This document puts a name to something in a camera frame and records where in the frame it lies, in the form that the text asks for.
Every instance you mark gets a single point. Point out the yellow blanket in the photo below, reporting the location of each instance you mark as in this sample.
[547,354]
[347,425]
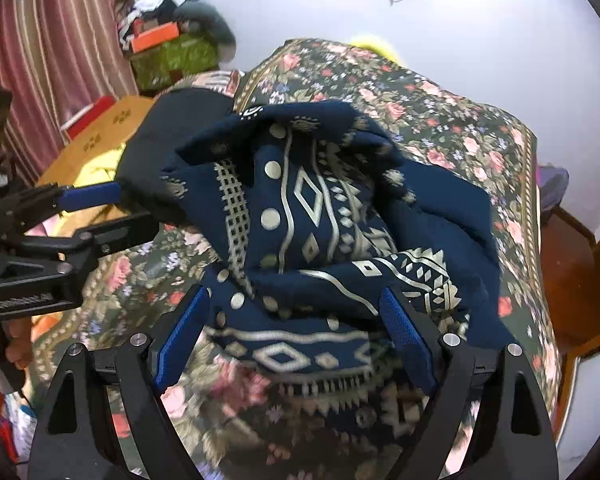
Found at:
[97,170]

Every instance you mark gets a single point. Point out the floral bedspread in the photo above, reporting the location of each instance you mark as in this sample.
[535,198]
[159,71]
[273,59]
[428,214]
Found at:
[455,125]

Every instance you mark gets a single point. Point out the purple cloth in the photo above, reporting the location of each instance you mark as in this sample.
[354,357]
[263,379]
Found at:
[552,185]

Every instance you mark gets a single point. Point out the striped beige blanket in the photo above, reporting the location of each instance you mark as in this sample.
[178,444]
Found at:
[210,82]

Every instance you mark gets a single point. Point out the person's left hand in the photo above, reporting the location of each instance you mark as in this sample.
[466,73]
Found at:
[19,345]

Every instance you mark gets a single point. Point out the red box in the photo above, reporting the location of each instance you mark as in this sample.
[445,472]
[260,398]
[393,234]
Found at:
[87,115]

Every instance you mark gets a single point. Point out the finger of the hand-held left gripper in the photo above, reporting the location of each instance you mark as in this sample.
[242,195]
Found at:
[125,230]
[90,196]

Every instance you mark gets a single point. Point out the navy patterned hoodie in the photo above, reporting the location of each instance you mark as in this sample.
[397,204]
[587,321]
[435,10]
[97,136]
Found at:
[430,210]

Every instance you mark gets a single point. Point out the black folded garment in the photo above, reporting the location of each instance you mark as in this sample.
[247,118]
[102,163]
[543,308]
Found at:
[150,160]

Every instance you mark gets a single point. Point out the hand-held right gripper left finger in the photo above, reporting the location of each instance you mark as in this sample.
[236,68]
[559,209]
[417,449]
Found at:
[180,340]

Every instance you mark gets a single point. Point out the green box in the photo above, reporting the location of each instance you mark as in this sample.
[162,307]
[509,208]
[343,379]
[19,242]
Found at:
[175,62]

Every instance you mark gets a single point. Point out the orange box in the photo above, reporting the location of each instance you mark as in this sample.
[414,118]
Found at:
[155,37]

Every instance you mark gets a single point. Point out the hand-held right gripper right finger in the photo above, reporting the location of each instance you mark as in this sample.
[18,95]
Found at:
[407,340]

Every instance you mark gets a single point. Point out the wooden board with flower cutouts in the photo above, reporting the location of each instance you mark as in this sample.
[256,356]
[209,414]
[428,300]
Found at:
[115,120]

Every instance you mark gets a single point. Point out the striped curtain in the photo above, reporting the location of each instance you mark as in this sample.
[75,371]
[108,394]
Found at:
[55,50]

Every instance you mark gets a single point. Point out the yellow pillow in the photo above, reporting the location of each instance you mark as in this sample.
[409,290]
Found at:
[375,46]

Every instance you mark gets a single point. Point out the pile of clothes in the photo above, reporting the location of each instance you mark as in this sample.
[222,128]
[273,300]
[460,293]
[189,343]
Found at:
[150,2]

